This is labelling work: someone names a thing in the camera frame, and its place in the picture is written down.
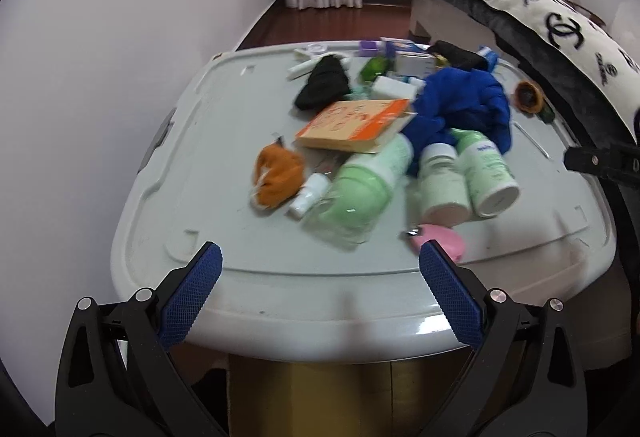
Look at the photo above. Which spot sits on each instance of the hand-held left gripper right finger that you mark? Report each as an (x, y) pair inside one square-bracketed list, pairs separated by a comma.
[(450, 292)]

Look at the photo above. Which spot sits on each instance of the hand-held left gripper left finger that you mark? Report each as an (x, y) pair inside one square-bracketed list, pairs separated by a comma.
[(192, 289)]

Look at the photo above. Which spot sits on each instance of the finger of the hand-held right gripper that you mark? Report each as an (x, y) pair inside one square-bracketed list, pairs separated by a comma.
[(605, 162)]

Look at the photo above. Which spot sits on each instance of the pink plastic case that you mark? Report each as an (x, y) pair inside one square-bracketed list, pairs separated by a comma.
[(445, 237)]

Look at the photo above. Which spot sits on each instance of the white bottle with white cap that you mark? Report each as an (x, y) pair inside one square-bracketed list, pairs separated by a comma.
[(440, 187)]

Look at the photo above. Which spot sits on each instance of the white bottle with green label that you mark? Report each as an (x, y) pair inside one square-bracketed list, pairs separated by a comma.
[(487, 177)]

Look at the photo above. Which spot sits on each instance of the large light green bottle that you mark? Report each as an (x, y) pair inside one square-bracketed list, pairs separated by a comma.
[(362, 189)]

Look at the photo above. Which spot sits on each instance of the orange cloth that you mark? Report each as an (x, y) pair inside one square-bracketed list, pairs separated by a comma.
[(280, 172)]

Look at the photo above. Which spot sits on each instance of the small white bottle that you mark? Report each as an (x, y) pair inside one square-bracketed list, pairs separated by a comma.
[(310, 194)]

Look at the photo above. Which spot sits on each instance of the blue cloth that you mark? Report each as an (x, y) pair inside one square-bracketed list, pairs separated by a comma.
[(460, 102)]

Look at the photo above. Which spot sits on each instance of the orange white paper box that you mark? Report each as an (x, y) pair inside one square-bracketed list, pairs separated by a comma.
[(350, 122)]

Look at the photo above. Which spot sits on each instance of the black knitted cloth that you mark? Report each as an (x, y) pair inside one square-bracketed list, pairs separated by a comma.
[(325, 84)]

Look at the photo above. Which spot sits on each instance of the small dark green item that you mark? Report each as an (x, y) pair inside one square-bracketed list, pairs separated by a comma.
[(546, 115)]

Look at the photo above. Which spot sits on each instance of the orange tape roll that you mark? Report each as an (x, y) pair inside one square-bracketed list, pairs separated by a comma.
[(528, 97)]

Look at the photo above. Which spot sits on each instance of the bed with logo blanket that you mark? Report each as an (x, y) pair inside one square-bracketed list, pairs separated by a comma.
[(550, 17)]

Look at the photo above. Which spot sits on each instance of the blue white packet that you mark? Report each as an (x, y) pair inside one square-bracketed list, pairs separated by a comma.
[(489, 58)]

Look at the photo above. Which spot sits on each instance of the grey bin latch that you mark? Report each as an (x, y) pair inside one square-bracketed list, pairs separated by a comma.
[(159, 137)]

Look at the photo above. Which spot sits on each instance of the grey plastic storage bin lid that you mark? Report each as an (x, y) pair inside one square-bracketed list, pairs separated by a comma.
[(240, 127)]

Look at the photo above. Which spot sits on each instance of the black pouch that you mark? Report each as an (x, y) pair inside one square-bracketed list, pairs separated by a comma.
[(457, 56)]

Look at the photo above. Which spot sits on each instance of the yellow green foil wrapper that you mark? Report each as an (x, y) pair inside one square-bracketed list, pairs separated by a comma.
[(440, 61)]

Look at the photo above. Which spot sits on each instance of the grey white carton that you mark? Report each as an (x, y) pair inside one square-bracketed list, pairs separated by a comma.
[(415, 64)]

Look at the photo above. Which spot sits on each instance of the small white blue box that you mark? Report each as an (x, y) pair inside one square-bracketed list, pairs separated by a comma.
[(400, 78)]

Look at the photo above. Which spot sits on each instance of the blue white carton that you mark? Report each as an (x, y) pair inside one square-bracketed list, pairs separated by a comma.
[(405, 45)]

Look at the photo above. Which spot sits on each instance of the small green bottle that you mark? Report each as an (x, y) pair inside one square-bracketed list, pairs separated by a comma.
[(375, 68)]

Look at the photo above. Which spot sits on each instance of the white plastic clip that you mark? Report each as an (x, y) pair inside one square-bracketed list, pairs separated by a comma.
[(301, 66)]

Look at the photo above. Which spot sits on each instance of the small purple box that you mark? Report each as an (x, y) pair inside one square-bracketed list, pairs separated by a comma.
[(370, 49)]

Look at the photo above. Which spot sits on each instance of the white tape roll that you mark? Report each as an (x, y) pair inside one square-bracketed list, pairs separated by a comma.
[(316, 49)]

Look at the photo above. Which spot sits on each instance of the white bed frame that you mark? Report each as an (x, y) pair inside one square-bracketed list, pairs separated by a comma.
[(450, 22)]

